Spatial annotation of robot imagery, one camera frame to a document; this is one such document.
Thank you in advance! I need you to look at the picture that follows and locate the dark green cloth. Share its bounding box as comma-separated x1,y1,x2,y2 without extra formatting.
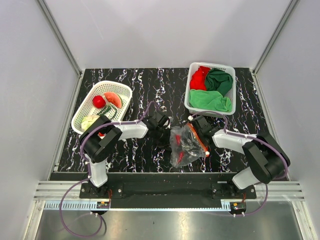
204,68,234,96

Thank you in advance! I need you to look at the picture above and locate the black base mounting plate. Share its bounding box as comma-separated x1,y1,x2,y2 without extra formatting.
79,173,257,210

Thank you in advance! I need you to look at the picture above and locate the white slotted cable duct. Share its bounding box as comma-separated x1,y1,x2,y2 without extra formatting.
44,200,111,211

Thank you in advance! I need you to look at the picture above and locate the fake green leafy sprig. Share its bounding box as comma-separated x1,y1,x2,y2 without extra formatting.
97,104,118,121

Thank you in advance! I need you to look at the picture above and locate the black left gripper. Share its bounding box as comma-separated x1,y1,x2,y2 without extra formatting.
153,127,176,153

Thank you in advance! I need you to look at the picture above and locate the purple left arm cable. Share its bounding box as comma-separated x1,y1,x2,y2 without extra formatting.
59,101,161,236

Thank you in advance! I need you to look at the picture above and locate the aluminium frame post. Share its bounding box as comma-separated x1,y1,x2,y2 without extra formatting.
252,0,300,75
36,0,82,76

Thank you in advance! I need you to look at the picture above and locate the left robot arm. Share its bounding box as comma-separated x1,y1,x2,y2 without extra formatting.
79,112,171,198

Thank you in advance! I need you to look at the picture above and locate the right aluminium frame post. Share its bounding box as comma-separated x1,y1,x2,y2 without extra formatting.
252,0,300,75

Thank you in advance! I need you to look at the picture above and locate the clear zip top bag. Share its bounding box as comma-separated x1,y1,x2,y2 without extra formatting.
169,123,210,168

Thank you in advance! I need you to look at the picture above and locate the light green cloth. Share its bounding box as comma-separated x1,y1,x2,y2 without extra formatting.
188,89,233,113

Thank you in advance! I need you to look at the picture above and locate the white oval perforated basket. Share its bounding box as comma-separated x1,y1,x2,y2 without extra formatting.
71,80,133,135

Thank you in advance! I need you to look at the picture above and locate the fake red chili pepper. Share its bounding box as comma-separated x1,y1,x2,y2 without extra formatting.
175,135,185,164

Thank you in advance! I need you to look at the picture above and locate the fake watermelon slice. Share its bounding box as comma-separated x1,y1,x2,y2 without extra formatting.
103,91,123,109

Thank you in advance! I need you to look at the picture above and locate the red cloth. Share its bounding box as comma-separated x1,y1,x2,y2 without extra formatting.
189,66,211,91

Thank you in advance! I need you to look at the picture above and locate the white rectangular plastic basket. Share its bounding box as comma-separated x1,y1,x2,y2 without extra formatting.
184,62,236,115

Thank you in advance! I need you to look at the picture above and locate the fake red strawberry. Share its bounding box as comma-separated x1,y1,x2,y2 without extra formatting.
92,95,106,109

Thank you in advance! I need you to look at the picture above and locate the left aluminium frame post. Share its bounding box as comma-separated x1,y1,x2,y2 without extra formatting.
36,0,82,76

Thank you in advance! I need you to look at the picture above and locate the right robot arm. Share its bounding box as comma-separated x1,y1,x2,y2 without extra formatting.
188,115,291,199

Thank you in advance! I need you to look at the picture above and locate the fake white cauliflower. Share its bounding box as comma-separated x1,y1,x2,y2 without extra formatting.
80,115,100,132

